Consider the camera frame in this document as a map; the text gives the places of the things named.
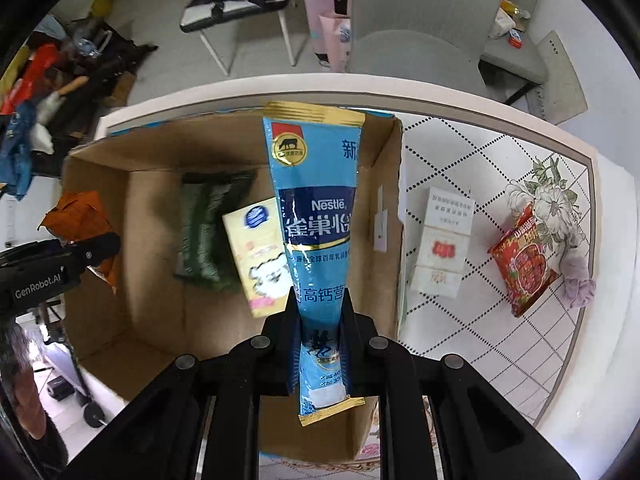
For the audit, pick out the red snack bag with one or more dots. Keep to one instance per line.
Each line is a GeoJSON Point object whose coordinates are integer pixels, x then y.
{"type": "Point", "coordinates": [520, 258]}

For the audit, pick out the orange cartoon snack bag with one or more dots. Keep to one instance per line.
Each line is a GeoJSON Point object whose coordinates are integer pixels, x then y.
{"type": "Point", "coordinates": [79, 220]}

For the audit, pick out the grey chair near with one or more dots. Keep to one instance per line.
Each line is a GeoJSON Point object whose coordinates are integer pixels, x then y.
{"type": "Point", "coordinates": [435, 41]}

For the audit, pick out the beige tissue pack with bear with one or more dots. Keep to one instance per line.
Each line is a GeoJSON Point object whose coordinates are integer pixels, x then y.
{"type": "Point", "coordinates": [255, 238]}

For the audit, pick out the green snack packet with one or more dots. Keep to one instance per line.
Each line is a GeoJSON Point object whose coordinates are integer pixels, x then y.
{"type": "Point", "coordinates": [204, 257]}

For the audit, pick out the lilac cloth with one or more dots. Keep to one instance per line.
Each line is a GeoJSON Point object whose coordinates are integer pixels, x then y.
{"type": "Point", "coordinates": [579, 287]}

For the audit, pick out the brown cardboard box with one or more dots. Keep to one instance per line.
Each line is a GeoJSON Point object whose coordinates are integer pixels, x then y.
{"type": "Point", "coordinates": [175, 287]}

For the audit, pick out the patterned floral tablecloth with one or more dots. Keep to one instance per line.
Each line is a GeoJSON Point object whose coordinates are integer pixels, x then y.
{"type": "Point", "coordinates": [404, 157]}

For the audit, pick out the pink paper bag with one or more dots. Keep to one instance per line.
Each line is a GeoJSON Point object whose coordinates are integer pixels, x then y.
{"type": "Point", "coordinates": [337, 38]}

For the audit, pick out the blue Nestle milk powder sachet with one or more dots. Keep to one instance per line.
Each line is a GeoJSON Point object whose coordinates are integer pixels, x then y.
{"type": "Point", "coordinates": [313, 158]}

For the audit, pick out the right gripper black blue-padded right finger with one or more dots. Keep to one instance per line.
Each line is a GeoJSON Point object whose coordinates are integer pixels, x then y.
{"type": "Point", "coordinates": [440, 418]}

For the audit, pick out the white cigarette carton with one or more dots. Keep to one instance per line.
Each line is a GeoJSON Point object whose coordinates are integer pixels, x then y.
{"type": "Point", "coordinates": [444, 244]}

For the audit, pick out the grey chair far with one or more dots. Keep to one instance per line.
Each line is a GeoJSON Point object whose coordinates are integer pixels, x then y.
{"type": "Point", "coordinates": [514, 53]}

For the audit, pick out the pink suitcase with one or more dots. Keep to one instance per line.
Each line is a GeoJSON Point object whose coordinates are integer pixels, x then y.
{"type": "Point", "coordinates": [320, 10]}

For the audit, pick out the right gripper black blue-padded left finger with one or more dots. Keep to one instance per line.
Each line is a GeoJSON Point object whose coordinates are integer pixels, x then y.
{"type": "Point", "coordinates": [198, 418]}

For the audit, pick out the beige flat board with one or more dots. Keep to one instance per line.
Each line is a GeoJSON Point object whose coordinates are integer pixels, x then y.
{"type": "Point", "coordinates": [561, 96]}

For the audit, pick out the grey chair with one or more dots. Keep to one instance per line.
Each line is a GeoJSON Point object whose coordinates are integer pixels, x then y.
{"type": "Point", "coordinates": [514, 53]}
{"type": "Point", "coordinates": [435, 41]}

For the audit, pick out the items on far chair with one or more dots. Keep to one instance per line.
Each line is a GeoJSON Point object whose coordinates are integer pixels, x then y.
{"type": "Point", "coordinates": [510, 22]}

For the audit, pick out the pile of clothes and bags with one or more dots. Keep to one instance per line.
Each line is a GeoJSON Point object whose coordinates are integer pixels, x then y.
{"type": "Point", "coordinates": [53, 90]}

